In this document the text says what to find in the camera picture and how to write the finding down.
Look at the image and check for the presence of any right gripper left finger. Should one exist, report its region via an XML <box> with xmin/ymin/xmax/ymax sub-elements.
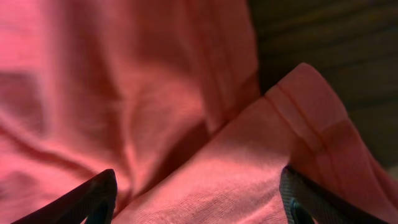
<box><xmin>12</xmin><ymin>169</ymin><xmax>118</xmax><ymax>224</ymax></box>

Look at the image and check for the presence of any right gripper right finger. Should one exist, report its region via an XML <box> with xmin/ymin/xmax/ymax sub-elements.
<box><xmin>279</xmin><ymin>166</ymin><xmax>385</xmax><ymax>224</ymax></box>

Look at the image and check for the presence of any red printed t-shirt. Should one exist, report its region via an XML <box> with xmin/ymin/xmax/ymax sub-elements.
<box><xmin>1</xmin><ymin>1</ymin><xmax>397</xmax><ymax>223</ymax></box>

